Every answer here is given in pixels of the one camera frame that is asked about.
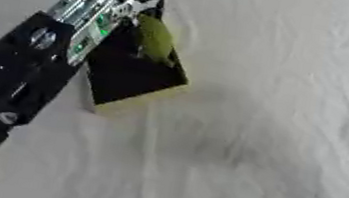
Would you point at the green oblong toy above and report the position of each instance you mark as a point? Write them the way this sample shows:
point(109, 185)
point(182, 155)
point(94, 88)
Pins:
point(155, 38)

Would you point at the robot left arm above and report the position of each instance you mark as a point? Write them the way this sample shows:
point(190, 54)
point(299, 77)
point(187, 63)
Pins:
point(23, 72)

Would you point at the cardboard box with black inside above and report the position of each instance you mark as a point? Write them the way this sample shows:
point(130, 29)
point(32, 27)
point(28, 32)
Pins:
point(125, 77)

